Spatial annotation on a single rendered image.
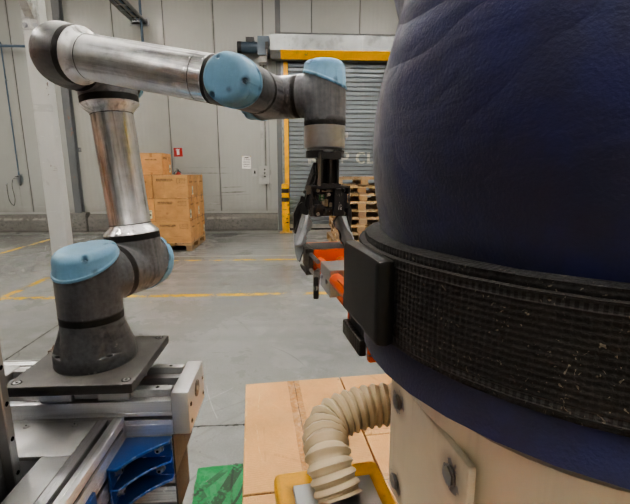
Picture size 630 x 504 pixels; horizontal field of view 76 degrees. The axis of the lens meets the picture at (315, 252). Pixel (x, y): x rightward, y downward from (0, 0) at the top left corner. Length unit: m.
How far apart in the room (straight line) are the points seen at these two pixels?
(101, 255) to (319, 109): 0.48
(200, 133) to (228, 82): 9.60
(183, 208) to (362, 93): 5.05
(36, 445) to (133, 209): 0.47
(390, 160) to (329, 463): 0.27
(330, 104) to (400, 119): 0.58
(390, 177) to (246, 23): 10.39
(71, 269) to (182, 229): 6.79
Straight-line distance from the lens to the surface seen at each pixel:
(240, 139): 10.08
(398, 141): 0.16
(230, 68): 0.64
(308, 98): 0.75
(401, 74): 0.17
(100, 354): 0.88
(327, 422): 0.39
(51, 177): 3.66
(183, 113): 10.37
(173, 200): 7.59
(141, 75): 0.76
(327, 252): 0.75
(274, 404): 1.65
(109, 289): 0.87
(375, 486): 0.42
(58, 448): 0.88
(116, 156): 0.96
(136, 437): 0.93
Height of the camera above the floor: 1.41
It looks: 11 degrees down
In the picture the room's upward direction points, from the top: straight up
